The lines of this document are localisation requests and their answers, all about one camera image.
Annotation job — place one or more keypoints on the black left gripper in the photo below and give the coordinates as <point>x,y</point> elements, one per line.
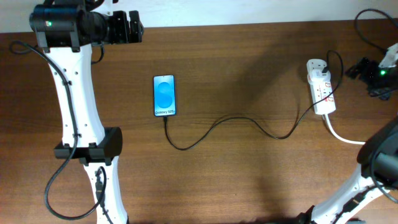
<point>137,28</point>

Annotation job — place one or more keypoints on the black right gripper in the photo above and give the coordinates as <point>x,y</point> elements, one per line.
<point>364,70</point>

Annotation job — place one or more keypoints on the blue Galaxy smartphone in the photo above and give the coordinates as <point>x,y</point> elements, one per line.
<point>164,95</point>

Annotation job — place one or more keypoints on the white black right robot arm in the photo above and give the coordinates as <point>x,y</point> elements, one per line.
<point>376,171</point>

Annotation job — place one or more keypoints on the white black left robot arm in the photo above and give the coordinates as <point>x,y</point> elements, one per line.
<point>66,33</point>

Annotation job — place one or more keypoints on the white USB charger plug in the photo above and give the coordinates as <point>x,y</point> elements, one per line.
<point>318,75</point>

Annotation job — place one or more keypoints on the white power strip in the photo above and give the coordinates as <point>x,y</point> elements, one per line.
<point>321,93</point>

